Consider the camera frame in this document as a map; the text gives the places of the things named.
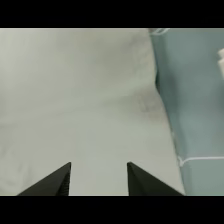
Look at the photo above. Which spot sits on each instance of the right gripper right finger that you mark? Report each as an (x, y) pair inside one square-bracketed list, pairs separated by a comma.
[(143, 185)]

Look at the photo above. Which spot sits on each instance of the white T-shirt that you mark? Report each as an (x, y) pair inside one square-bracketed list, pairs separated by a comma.
[(83, 100)]

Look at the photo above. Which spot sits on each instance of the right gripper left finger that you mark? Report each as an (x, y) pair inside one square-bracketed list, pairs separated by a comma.
[(55, 184)]

